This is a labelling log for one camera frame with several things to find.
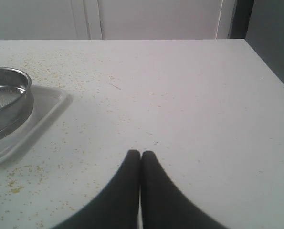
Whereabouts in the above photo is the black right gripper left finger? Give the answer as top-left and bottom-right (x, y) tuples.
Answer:
(54, 149), (141, 229)

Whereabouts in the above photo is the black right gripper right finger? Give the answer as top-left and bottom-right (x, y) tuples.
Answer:
(140, 151), (226, 229)

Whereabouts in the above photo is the round steel sieve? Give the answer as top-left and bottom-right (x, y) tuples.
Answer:
(0, 67), (34, 140)

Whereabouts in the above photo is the white rectangular plastic tray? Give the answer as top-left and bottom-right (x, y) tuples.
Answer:
(0, 86), (73, 163)

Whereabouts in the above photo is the dark vertical door frame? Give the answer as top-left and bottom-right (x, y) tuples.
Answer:
(228, 0), (254, 39)

